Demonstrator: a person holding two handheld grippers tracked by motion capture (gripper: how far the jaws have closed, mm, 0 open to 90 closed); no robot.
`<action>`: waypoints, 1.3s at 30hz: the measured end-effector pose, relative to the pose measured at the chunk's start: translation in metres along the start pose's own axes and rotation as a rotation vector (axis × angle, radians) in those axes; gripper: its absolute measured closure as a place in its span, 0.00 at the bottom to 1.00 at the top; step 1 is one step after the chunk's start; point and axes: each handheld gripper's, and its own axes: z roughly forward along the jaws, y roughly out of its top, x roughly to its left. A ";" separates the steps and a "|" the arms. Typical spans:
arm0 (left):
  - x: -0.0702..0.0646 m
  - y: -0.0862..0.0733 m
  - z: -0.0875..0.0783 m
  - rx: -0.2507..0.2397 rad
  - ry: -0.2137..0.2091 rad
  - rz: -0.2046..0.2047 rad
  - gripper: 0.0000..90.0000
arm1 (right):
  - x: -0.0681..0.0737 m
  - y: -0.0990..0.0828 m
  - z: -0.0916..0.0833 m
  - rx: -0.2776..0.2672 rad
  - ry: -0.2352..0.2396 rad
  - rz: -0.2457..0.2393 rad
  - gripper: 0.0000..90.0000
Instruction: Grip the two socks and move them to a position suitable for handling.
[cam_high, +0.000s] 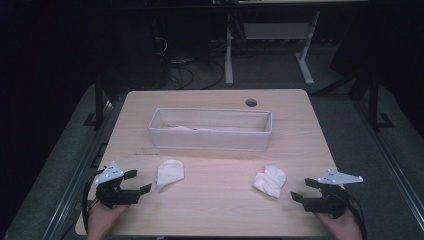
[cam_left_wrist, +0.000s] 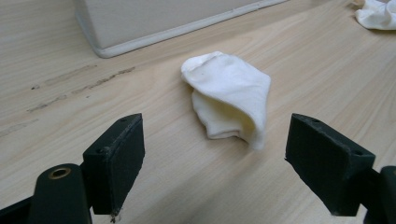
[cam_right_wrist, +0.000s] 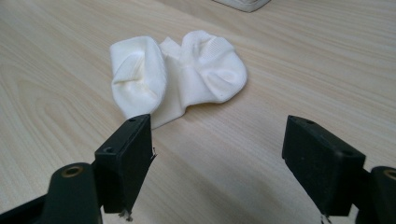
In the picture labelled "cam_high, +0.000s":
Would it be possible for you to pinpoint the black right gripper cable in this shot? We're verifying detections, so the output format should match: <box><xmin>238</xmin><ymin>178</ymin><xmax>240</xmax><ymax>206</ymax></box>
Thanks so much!
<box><xmin>345</xmin><ymin>194</ymin><xmax>368</xmax><ymax>240</ymax></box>

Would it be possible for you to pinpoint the white-legged desk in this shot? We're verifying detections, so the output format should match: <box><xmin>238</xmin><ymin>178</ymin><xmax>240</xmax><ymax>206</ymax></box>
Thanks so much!
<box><xmin>212</xmin><ymin>0</ymin><xmax>370</xmax><ymax>87</ymax></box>

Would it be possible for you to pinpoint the black table edge bracket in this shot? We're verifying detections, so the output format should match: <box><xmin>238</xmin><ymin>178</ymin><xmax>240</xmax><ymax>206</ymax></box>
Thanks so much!
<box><xmin>90</xmin><ymin>142</ymin><xmax>108</xmax><ymax>169</ymax></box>

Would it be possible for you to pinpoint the person's right hand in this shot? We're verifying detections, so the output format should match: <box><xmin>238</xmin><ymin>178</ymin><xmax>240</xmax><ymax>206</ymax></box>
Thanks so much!
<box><xmin>314</xmin><ymin>210</ymin><xmax>363</xmax><ymax>240</ymax></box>

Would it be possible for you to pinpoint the white fabric storage box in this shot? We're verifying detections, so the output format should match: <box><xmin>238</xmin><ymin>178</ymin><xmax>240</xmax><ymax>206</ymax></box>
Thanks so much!
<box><xmin>147</xmin><ymin>106</ymin><xmax>274</xmax><ymax>153</ymax></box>

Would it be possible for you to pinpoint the black metal stand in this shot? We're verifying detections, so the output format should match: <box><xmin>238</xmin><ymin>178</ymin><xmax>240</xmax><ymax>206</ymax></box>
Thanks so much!
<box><xmin>82</xmin><ymin>71</ymin><xmax>108</xmax><ymax>132</ymax></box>
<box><xmin>365</xmin><ymin>70</ymin><xmax>396</xmax><ymax>132</ymax></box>

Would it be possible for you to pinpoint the aluminium rail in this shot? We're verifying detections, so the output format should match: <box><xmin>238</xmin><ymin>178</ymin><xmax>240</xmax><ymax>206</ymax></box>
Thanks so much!
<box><xmin>41</xmin><ymin>99</ymin><xmax>116</xmax><ymax>240</ymax></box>
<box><xmin>353</xmin><ymin>99</ymin><xmax>424</xmax><ymax>232</ymax></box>

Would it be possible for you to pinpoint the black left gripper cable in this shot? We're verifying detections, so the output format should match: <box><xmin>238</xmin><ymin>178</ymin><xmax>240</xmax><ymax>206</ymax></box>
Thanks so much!
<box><xmin>81</xmin><ymin>167</ymin><xmax>108</xmax><ymax>234</ymax></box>

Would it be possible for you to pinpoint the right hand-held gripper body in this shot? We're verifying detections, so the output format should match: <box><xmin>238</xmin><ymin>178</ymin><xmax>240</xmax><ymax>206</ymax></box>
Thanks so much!
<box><xmin>302</xmin><ymin>167</ymin><xmax>364</xmax><ymax>220</ymax></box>

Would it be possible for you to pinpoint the tangle of black floor cables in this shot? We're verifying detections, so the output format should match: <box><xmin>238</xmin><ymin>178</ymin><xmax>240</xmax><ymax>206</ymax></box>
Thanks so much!
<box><xmin>153</xmin><ymin>35</ymin><xmax>226</xmax><ymax>91</ymax></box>

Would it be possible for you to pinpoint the beige cloth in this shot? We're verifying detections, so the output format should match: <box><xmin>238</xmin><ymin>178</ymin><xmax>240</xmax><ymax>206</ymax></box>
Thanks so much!
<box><xmin>162</xmin><ymin>124</ymin><xmax>202</xmax><ymax>132</ymax></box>

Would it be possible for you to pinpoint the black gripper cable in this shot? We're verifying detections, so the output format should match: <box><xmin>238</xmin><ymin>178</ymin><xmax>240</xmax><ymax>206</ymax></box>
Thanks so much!
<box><xmin>345</xmin><ymin>194</ymin><xmax>368</xmax><ymax>240</ymax></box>
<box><xmin>81</xmin><ymin>167</ymin><xmax>108</xmax><ymax>234</ymax></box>

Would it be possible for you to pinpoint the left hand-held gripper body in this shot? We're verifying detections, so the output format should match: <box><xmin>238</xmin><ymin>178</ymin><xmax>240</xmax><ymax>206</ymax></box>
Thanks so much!
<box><xmin>95</xmin><ymin>160</ymin><xmax>141</xmax><ymax>210</ymax></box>

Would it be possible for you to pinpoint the white sock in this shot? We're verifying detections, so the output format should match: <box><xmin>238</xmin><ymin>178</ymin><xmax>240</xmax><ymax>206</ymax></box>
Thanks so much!
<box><xmin>155</xmin><ymin>158</ymin><xmax>186</xmax><ymax>192</ymax></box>
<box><xmin>251</xmin><ymin>164</ymin><xmax>287</xmax><ymax>199</ymax></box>

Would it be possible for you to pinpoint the person's left hand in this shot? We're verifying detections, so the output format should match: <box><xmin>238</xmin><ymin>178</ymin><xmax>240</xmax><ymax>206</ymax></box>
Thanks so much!
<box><xmin>86</xmin><ymin>201</ymin><xmax>131</xmax><ymax>240</ymax></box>

